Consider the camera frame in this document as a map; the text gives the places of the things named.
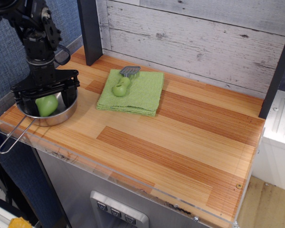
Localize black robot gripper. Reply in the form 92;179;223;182
10;64;80;116

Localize green plastic toy pear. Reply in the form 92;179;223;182
35;95;58;117

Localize stainless steel pan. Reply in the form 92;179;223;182
0;90;78;154

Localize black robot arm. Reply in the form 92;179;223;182
0;0;80;117

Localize stainless steel cabinet front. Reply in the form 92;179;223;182
38;149;238;228

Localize green folded cloth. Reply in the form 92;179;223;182
96;69;164;116

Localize silver button control panel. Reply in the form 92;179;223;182
90;190;149;228

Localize clear acrylic table guard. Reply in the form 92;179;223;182
0;35;266;228

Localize white aluminium side block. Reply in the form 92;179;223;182
252;90;285;190

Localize green handled grey toy spatula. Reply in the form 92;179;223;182
113;66;141;97

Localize dark left frame post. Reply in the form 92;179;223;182
77;0;103;66

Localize dark frame post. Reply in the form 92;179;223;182
258;46;285;119
77;0;103;66

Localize dark right frame post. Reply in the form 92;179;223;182
258;46;285;119

